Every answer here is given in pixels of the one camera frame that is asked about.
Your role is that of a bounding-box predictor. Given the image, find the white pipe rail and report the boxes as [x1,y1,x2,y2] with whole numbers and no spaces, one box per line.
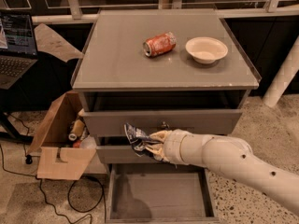
[32,4,299,24]

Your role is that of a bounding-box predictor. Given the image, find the grey drawer cabinet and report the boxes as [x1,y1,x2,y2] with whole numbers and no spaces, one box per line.
[70,8,262,224]

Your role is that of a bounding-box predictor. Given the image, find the grey drawer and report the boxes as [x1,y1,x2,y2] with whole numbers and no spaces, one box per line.
[106,163,221,224]
[83,109,241,137]
[95,135,226,164]

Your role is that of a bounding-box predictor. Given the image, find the cardboard box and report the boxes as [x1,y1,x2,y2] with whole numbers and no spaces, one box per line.
[27,91,95,180]

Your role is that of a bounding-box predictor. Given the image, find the grey middle drawer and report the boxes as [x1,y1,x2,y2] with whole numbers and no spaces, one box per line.
[95,135,226,164]

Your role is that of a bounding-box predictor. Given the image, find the crushed orange soda can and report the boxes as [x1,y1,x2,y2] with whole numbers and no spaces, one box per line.
[143,32,177,57]

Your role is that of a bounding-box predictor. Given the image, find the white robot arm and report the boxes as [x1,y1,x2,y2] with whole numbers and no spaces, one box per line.
[145,130,299,215]

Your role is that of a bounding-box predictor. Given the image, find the yellow bottle in box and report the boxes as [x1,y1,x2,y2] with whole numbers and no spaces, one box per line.
[68,119,85,141]

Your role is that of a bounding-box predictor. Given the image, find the grey top drawer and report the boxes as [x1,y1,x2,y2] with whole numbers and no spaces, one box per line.
[83,109,241,137]

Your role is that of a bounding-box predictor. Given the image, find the blue chip bag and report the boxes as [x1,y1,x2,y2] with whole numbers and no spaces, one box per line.
[124,123,164,159]

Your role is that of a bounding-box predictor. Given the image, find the black floor cable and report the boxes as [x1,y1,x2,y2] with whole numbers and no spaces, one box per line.
[0,113,107,224]

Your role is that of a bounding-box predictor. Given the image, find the grey bottom drawer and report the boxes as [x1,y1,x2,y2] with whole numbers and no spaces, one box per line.
[106,163,221,224]

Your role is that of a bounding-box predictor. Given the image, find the white paper bowl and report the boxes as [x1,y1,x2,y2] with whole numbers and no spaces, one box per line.
[185,37,228,64]

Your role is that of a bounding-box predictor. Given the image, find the black desk leg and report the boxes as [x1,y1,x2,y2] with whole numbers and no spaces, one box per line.
[0,111,33,144]

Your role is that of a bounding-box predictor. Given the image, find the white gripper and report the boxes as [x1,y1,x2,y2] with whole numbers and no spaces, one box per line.
[146,130,190,165]

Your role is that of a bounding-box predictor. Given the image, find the open laptop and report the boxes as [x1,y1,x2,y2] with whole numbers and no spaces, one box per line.
[0,10,38,90]

